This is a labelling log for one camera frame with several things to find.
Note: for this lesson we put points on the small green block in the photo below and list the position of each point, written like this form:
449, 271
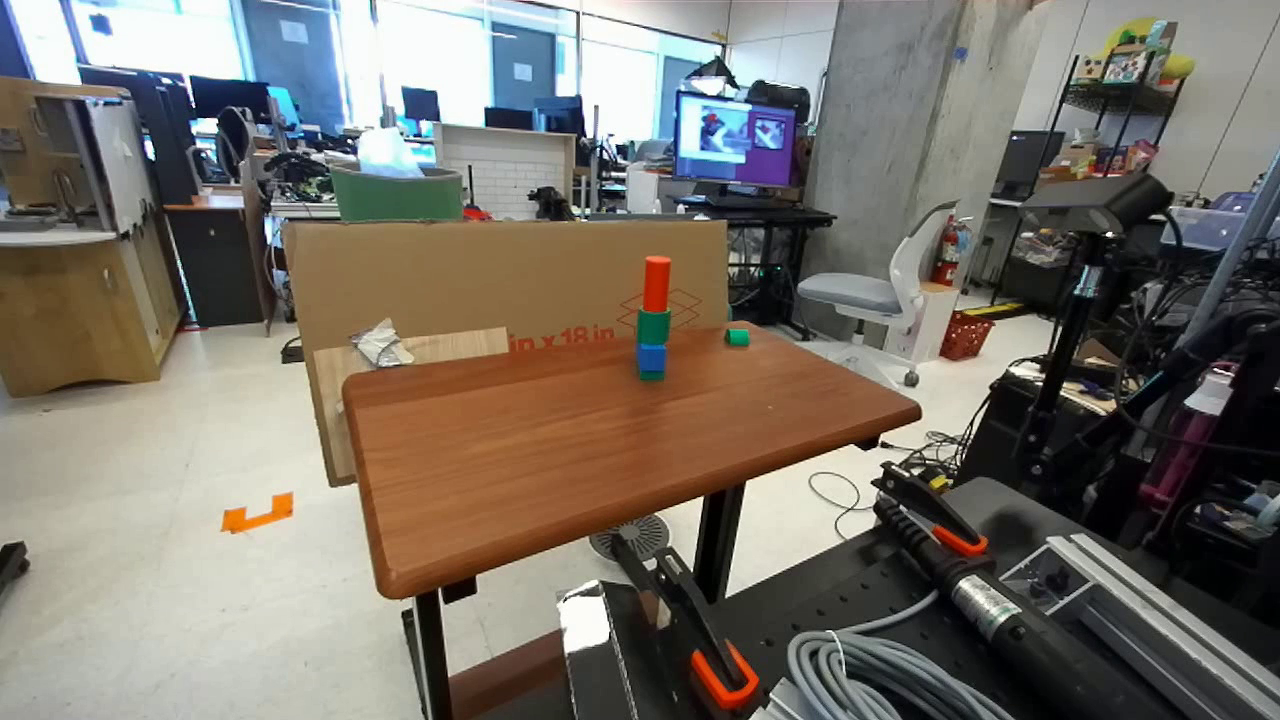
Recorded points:
737, 336

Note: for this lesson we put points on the blue block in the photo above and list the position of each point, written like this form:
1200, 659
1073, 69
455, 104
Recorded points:
655, 363

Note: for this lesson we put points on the green block under orange cylinder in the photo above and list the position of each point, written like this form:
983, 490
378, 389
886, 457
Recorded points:
655, 331

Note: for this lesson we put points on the black desk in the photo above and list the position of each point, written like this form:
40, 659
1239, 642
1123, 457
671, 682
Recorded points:
767, 222

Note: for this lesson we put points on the large cardboard box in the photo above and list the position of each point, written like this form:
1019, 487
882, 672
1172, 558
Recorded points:
466, 283

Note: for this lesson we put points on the black table leg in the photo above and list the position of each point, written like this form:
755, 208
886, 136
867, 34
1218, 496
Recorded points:
718, 543
435, 661

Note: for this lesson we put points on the white chair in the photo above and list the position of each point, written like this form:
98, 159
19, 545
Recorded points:
863, 297

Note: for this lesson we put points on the white pegboard box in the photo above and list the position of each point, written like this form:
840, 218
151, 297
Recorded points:
507, 171

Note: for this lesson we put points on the computer monitor with lit screen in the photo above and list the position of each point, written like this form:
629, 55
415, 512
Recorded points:
735, 136

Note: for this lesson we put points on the crumpled white paper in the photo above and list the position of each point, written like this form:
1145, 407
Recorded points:
387, 344

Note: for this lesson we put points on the black clamp with orange tip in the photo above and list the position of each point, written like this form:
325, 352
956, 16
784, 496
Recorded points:
705, 644

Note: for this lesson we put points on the green bin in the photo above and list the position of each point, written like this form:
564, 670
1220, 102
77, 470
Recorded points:
396, 196

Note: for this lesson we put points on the red fire extinguisher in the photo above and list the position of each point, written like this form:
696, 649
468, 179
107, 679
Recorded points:
945, 249

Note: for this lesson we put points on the red basket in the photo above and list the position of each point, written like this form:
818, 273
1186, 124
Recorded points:
965, 336

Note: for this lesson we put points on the white plastic bag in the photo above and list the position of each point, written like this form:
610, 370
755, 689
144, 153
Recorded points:
390, 153

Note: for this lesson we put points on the black clamp with orange trigger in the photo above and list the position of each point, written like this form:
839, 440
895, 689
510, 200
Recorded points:
942, 520

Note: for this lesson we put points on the black cabinet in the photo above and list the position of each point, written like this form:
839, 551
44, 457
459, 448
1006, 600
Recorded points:
222, 267

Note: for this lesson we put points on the black computer tower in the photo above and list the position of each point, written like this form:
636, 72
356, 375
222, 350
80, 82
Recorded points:
165, 133

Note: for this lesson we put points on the black shelf with toys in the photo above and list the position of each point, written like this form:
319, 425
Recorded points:
1123, 95

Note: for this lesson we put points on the wooden cabinet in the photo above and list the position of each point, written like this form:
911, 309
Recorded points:
80, 294

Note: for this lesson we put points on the orange bracket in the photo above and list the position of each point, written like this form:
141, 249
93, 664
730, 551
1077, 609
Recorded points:
258, 512

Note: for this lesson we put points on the black camera stand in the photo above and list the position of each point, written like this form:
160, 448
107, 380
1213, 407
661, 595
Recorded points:
1081, 314

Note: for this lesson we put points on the aluminium rail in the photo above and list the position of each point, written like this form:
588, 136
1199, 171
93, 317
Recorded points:
1162, 621

